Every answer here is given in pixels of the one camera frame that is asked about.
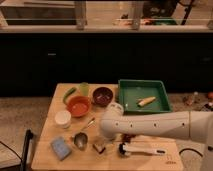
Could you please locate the orange red bowl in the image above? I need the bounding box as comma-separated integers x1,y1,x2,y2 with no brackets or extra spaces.
67,96,91,117

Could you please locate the white cup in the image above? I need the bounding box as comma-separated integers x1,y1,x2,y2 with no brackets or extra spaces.
54,110,71,129

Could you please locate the green plastic tray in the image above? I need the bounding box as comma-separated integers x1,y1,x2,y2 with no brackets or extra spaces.
118,79,172,114

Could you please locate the dark maroon bowl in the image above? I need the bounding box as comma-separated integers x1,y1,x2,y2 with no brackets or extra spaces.
92,87,113,107

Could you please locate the blue sponge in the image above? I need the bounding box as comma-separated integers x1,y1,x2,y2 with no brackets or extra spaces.
51,137,71,161

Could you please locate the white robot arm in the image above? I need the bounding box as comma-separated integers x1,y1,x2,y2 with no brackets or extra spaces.
99,102,213,171

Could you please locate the metal measuring cup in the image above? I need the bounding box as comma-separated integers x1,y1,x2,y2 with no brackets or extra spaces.
72,118,95,150

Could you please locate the black cable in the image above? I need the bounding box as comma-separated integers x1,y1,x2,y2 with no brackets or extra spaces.
178,147,204,158

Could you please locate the light green cup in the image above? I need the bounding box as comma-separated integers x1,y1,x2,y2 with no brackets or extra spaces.
79,82,89,96

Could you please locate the dark red grapes toy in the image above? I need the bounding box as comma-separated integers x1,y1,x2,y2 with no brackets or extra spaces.
121,134,135,143

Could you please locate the black chair frame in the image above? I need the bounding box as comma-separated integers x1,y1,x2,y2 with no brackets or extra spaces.
20,129,34,171

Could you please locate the wooden whiteboard eraser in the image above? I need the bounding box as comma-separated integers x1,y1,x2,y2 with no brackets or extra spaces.
93,142,106,154

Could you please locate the white handled dish brush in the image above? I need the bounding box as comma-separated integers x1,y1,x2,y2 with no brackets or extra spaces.
119,143,166,156

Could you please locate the green pepper toy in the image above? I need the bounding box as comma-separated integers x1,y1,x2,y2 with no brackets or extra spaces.
63,87,77,104

